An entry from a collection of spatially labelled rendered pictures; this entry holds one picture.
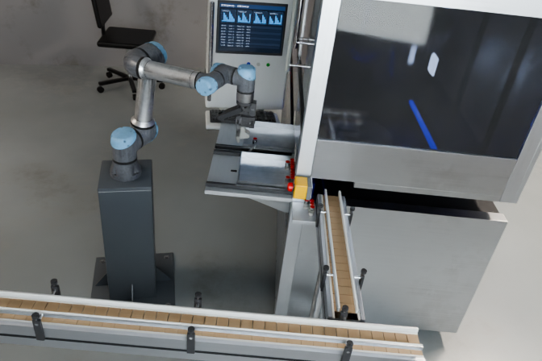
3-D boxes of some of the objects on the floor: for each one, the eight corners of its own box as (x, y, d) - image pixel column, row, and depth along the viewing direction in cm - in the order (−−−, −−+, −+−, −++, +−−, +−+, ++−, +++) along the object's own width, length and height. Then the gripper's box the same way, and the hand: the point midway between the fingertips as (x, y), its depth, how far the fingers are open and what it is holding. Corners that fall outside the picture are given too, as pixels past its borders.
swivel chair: (149, 70, 543) (145, -28, 487) (173, 95, 497) (172, -11, 441) (87, 79, 510) (76, -26, 454) (106, 105, 464) (97, -7, 408)
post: (284, 319, 273) (356, -101, 161) (284, 328, 268) (358, -99, 156) (273, 318, 273) (336, -102, 161) (273, 327, 268) (338, -102, 156)
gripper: (256, 105, 205) (252, 148, 216) (256, 97, 213) (253, 139, 224) (235, 104, 205) (232, 147, 216) (237, 94, 213) (234, 137, 224)
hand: (236, 139), depth 219 cm, fingers closed
